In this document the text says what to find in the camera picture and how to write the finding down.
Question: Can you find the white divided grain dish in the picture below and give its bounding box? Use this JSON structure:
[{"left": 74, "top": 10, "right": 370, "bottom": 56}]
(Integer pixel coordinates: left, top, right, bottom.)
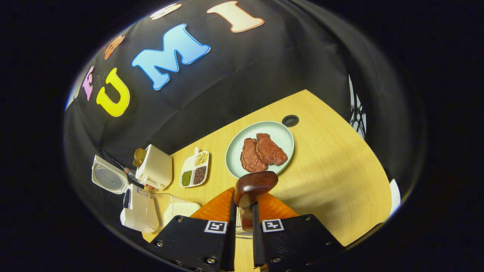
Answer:
[{"left": 179, "top": 147, "right": 210, "bottom": 189}]

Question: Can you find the brown wooden spoon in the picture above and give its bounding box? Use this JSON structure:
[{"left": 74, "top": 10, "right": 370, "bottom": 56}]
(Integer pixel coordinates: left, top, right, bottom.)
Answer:
[{"left": 233, "top": 171, "right": 279, "bottom": 232}]

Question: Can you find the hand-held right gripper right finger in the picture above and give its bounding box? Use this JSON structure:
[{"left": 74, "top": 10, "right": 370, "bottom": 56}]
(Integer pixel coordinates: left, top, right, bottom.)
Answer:
[{"left": 252, "top": 193, "right": 345, "bottom": 271}]

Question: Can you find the black backdrop cloth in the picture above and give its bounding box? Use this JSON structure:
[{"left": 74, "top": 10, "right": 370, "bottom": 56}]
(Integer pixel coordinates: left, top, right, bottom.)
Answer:
[{"left": 64, "top": 0, "right": 428, "bottom": 227}]

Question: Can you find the pale green plate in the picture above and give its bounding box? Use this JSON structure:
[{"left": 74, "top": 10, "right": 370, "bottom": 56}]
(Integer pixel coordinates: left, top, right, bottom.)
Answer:
[{"left": 225, "top": 121, "right": 295, "bottom": 179}]

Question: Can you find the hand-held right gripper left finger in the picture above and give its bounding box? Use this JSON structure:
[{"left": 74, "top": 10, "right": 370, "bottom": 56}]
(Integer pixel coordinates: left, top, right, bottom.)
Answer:
[{"left": 147, "top": 187, "right": 237, "bottom": 272}]

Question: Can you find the brown meat steak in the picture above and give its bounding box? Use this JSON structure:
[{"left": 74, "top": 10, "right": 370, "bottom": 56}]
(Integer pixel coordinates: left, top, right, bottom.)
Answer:
[
  {"left": 256, "top": 133, "right": 289, "bottom": 166},
  {"left": 240, "top": 138, "right": 269, "bottom": 173}
]

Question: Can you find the white paper sheet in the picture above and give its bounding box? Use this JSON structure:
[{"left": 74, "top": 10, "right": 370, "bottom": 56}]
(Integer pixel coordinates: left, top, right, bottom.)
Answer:
[{"left": 389, "top": 178, "right": 402, "bottom": 217}]

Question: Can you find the white rice cooker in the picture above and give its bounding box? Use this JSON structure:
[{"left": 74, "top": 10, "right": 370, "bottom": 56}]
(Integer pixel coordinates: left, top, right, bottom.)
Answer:
[{"left": 91, "top": 155, "right": 160, "bottom": 233}]

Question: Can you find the metal stand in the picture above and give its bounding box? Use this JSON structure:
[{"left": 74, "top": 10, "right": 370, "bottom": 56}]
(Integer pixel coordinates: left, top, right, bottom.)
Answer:
[{"left": 347, "top": 73, "right": 368, "bottom": 141}]

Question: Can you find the white toaster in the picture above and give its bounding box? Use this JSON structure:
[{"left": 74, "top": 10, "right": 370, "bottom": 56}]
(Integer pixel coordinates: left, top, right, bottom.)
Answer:
[{"left": 135, "top": 144, "right": 174, "bottom": 191}]

